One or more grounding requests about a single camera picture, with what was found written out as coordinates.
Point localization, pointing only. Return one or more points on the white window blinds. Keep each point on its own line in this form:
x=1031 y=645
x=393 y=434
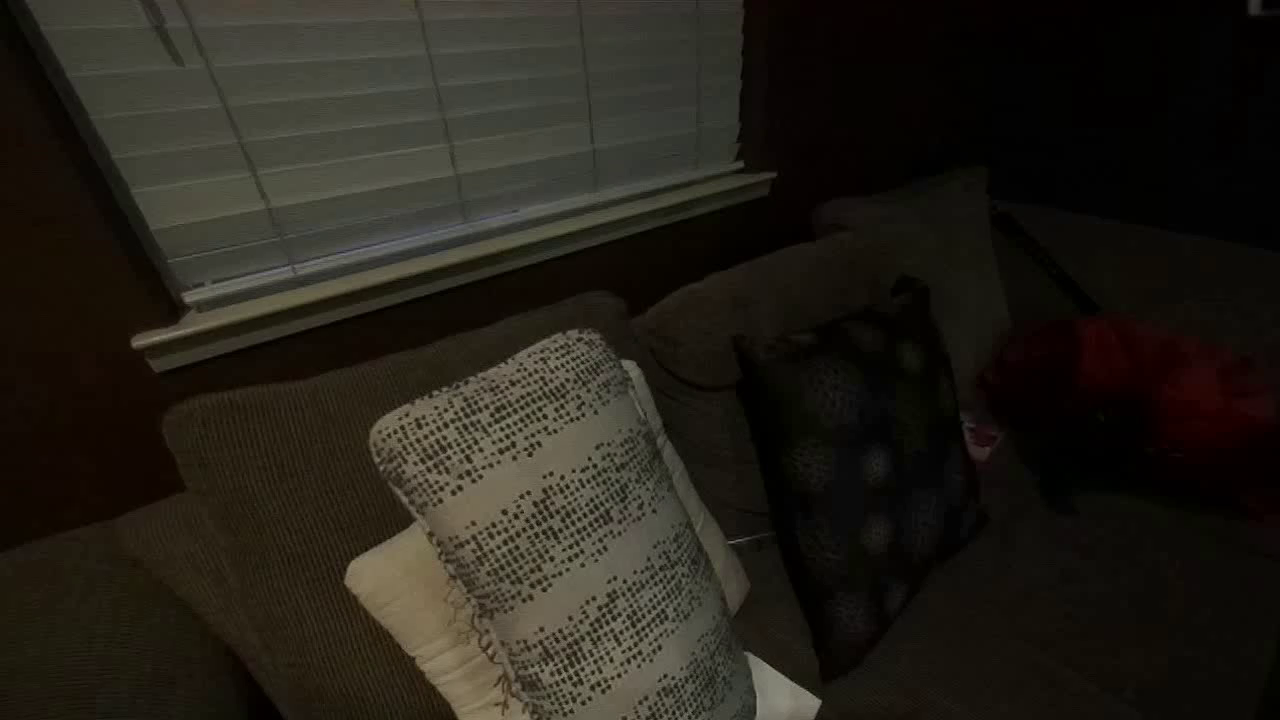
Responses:
x=403 y=122

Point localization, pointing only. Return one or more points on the plain cream pillow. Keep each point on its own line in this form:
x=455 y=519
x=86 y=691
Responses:
x=403 y=594

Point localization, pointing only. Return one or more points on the red fluffy blanket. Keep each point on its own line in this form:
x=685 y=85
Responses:
x=1147 y=387

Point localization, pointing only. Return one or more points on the grey fabric sofa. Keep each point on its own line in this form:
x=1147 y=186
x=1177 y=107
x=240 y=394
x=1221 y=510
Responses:
x=264 y=465

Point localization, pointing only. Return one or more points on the dark patterned pillow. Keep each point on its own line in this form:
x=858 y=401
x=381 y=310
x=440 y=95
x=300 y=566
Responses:
x=852 y=465

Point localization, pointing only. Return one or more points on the long white dotted pillow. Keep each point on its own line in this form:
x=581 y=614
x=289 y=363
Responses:
x=563 y=535

